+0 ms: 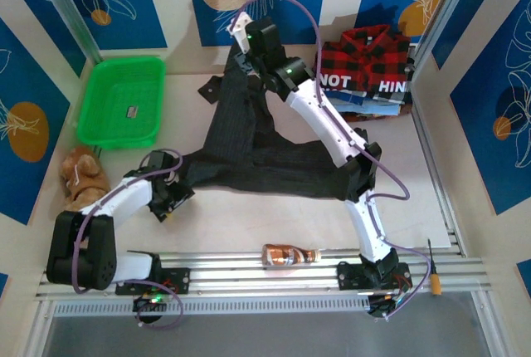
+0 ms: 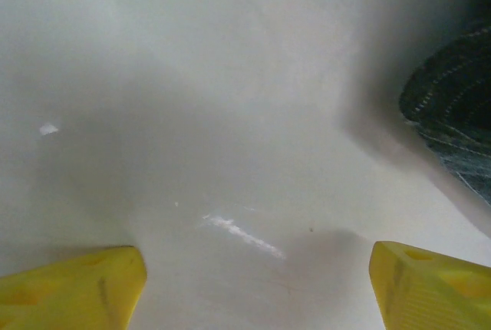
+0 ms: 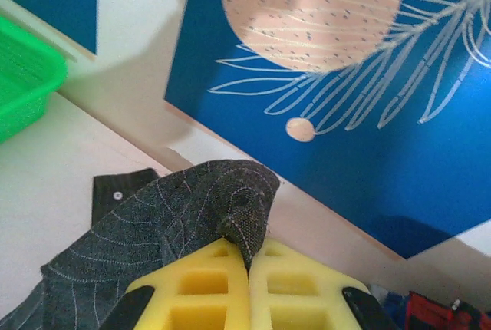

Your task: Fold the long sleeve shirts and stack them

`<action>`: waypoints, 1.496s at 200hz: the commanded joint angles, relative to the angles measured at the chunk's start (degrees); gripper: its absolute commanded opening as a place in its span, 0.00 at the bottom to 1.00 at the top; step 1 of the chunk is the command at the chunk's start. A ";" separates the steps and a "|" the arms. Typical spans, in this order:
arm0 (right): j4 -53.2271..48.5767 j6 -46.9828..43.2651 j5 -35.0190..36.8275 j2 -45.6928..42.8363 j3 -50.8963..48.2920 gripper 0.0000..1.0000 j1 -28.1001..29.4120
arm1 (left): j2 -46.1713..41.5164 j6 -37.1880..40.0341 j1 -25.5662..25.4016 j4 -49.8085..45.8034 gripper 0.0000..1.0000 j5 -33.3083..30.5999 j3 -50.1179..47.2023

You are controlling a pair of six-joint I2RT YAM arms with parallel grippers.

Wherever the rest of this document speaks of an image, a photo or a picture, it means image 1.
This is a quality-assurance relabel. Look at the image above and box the light blue folded shirt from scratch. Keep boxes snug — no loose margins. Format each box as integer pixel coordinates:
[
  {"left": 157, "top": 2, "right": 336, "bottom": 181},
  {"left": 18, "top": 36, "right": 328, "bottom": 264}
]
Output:
[{"left": 335, "top": 97, "right": 402, "bottom": 118}]

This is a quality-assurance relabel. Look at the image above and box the brown plaid folded shirt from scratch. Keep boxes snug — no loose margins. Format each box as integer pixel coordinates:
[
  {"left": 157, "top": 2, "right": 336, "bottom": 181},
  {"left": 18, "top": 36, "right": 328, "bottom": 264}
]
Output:
[{"left": 342, "top": 110, "right": 402, "bottom": 125}]

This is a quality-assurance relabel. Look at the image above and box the royal blue folded shirt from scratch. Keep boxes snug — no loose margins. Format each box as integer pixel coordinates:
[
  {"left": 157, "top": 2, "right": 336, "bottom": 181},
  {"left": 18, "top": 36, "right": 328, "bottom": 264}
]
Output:
[{"left": 323, "top": 90, "right": 370, "bottom": 105}]

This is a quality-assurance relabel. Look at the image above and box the green plastic basket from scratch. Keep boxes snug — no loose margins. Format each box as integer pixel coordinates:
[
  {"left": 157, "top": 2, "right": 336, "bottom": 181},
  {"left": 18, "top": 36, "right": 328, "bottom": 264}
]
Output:
[{"left": 77, "top": 56, "right": 167, "bottom": 150}]

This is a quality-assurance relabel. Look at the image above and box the red black plaid folded shirt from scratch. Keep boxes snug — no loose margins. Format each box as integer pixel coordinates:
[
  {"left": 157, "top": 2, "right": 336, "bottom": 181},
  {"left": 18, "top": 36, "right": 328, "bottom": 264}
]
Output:
[{"left": 314, "top": 24, "right": 416, "bottom": 99}]

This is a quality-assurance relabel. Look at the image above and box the brown teddy bear plush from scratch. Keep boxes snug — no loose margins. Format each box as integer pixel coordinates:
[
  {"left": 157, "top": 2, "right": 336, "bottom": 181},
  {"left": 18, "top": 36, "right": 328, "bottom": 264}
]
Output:
[{"left": 59, "top": 145, "right": 112, "bottom": 213}]

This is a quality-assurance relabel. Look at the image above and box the yellow handled screwdriver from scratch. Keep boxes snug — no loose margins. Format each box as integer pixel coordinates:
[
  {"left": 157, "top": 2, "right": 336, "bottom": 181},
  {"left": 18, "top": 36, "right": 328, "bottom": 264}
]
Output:
[{"left": 426, "top": 238, "right": 443, "bottom": 296}]

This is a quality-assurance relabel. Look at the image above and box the black shorts garment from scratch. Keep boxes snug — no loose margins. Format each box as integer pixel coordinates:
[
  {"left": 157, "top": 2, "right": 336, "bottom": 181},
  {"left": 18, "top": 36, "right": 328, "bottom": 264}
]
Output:
[{"left": 181, "top": 47, "right": 353, "bottom": 203}]

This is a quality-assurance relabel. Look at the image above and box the grey slotted cable duct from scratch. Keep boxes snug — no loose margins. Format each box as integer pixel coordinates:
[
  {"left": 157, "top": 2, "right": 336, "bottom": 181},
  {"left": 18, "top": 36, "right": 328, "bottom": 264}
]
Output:
[{"left": 53, "top": 293, "right": 373, "bottom": 317}]

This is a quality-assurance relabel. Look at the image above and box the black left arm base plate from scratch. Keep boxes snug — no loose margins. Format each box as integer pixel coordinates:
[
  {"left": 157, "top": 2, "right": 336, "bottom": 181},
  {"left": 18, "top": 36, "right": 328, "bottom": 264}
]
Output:
[{"left": 114, "top": 267, "right": 192, "bottom": 296}]

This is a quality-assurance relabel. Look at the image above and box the aluminium rail base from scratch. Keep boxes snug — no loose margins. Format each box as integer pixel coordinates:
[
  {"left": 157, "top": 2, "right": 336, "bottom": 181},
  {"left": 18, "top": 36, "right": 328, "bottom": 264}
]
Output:
[{"left": 37, "top": 248, "right": 486, "bottom": 298}]

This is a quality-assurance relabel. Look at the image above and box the aluminium frame post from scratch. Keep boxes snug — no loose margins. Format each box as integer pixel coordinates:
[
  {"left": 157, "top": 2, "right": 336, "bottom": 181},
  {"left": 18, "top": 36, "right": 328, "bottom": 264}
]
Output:
[
  {"left": 28, "top": 0, "right": 104, "bottom": 66},
  {"left": 412, "top": 0, "right": 485, "bottom": 84}
]

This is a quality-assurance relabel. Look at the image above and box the brown plastic drink bottle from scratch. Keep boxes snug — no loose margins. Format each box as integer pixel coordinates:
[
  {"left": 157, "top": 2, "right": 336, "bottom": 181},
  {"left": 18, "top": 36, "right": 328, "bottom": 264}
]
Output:
[{"left": 261, "top": 243, "right": 323, "bottom": 269}]

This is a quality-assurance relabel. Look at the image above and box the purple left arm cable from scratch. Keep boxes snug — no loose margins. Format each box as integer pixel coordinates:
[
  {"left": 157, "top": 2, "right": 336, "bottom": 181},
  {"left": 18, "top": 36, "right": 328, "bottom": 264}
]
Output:
[{"left": 72, "top": 148, "right": 184, "bottom": 330}]

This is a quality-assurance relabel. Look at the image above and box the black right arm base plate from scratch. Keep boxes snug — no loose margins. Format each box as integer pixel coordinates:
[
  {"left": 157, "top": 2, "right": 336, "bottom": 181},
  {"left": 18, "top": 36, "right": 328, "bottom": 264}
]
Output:
[{"left": 336, "top": 260, "right": 412, "bottom": 292}]

